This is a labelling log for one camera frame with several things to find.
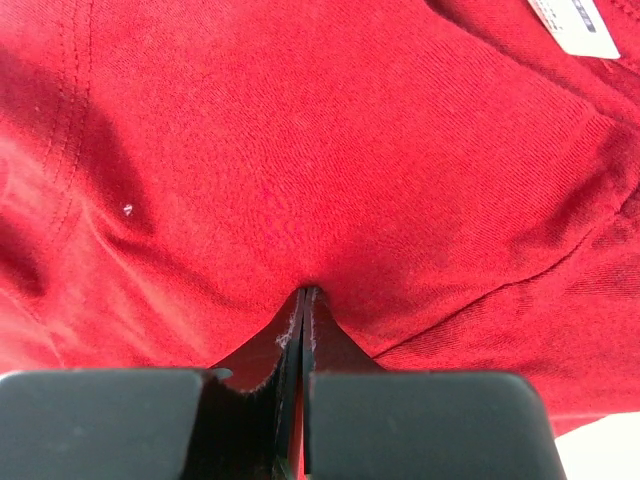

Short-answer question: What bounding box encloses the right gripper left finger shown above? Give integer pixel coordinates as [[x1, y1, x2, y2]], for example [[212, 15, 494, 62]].
[[1, 290, 306, 479]]

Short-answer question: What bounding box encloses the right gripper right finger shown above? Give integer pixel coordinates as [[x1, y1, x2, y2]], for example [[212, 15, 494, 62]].
[[302, 288, 566, 479]]

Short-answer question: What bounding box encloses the red t shirt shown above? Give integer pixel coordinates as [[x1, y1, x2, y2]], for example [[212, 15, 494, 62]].
[[1, 1, 639, 433]]

